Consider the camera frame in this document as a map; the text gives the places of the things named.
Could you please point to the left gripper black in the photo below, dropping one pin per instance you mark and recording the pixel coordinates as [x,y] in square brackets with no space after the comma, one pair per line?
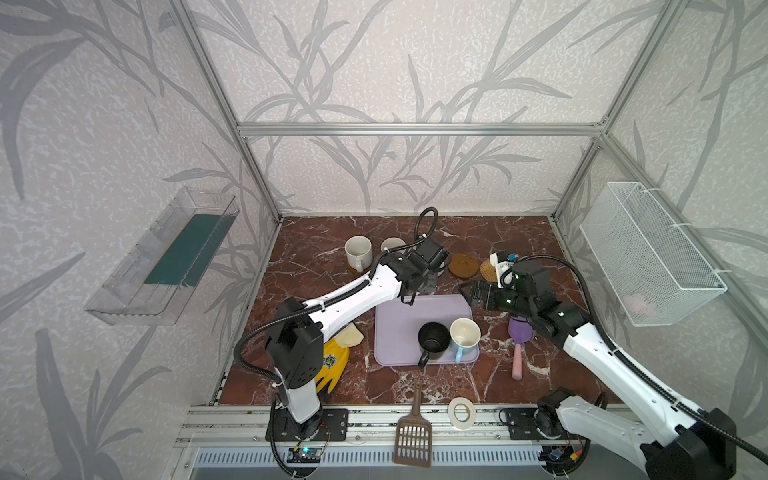
[411,287]

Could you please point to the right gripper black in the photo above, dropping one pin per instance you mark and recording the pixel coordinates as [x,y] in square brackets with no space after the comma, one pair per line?
[484,296]

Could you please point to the rattan wicker coaster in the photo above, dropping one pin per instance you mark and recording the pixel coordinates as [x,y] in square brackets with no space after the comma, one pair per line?
[488,271]

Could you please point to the lilac mug white inside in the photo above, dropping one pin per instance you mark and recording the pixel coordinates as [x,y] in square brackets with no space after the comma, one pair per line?
[392,244]

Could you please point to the brown wooden coaster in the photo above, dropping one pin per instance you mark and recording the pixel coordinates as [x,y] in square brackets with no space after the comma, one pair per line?
[463,266]

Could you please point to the light blue mug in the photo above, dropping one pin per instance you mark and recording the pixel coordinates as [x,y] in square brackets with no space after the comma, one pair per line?
[465,335]

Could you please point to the white speckled mug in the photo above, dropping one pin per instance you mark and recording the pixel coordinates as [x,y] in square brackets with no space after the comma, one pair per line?
[359,255]

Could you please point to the black mug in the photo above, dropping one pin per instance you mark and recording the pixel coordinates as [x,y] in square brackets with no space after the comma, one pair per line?
[434,339]

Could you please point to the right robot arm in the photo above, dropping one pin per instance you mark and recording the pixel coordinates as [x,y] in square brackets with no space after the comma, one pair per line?
[670,439]

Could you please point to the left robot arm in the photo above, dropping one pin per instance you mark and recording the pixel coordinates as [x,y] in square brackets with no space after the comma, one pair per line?
[289,349]

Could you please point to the lilac plastic tray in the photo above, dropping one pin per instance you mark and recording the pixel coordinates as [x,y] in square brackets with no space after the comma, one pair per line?
[397,325]

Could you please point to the yellow work glove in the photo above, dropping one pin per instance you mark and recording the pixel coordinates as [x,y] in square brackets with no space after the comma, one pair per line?
[336,356]

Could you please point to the white tape roll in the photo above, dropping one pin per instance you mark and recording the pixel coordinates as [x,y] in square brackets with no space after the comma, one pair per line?
[461,413]

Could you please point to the pink object in basket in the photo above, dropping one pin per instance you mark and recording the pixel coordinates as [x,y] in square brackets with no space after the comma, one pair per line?
[638,305]

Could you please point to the brown slotted spatula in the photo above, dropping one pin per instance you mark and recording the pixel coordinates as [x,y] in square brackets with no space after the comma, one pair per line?
[413,437]

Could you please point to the green circuit board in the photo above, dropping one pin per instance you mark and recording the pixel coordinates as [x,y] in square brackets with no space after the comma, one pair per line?
[304,455]

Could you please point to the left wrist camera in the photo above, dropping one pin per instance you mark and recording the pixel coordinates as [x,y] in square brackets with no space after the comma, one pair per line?
[431,256]

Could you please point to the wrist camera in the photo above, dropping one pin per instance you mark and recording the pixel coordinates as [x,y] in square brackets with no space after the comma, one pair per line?
[431,256]
[501,262]

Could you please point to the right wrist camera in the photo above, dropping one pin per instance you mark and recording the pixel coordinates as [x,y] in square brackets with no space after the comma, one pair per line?
[501,262]

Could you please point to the purple scoop pink handle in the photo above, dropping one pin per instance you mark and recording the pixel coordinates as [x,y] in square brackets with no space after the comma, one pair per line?
[520,332]

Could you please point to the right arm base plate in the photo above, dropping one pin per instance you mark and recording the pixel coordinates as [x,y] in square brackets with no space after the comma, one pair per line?
[530,423]

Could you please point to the white wire mesh basket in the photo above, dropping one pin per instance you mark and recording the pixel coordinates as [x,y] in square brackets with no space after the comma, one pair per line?
[643,250]

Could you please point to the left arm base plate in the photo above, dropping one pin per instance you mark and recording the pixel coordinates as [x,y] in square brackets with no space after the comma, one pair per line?
[327,424]

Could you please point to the clear plastic wall bin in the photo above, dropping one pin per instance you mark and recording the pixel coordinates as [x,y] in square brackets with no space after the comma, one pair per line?
[155,281]

